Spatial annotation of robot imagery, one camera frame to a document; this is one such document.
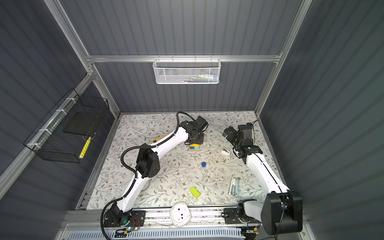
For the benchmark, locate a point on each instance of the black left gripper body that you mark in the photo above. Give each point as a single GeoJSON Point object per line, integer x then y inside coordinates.
{"type": "Point", "coordinates": [199, 140]}

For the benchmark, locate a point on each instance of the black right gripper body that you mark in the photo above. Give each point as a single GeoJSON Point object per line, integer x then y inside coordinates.
{"type": "Point", "coordinates": [233, 137]}

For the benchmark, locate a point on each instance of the wood block with holes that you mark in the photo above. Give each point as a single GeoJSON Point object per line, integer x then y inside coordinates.
{"type": "Point", "coordinates": [194, 150]}

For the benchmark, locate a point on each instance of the lime green block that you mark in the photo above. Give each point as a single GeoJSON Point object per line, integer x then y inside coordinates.
{"type": "Point", "coordinates": [195, 192]}

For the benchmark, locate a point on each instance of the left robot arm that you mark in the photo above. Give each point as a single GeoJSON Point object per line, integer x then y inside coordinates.
{"type": "Point", "coordinates": [148, 159]}

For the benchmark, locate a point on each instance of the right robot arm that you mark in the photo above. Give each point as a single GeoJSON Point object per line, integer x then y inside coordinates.
{"type": "Point", "coordinates": [282, 210]}

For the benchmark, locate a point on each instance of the yellow calculator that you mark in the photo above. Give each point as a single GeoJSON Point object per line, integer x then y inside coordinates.
{"type": "Point", "coordinates": [158, 139]}

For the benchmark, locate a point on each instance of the white round device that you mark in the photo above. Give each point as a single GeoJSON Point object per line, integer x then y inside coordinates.
{"type": "Point", "coordinates": [180, 214]}

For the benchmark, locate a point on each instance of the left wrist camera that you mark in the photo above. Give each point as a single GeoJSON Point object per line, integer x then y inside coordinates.
{"type": "Point", "coordinates": [201, 123]}

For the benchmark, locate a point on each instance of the white wire basket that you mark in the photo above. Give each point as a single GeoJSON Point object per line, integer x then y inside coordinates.
{"type": "Point", "coordinates": [187, 73]}

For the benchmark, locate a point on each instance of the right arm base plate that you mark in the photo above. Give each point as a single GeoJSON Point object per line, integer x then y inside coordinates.
{"type": "Point", "coordinates": [235, 216]}

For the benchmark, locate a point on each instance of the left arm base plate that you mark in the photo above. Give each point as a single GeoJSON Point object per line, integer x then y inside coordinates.
{"type": "Point", "coordinates": [130, 219]}

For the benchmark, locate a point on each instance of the black wire basket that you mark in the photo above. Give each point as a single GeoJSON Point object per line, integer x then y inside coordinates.
{"type": "Point", "coordinates": [64, 134]}

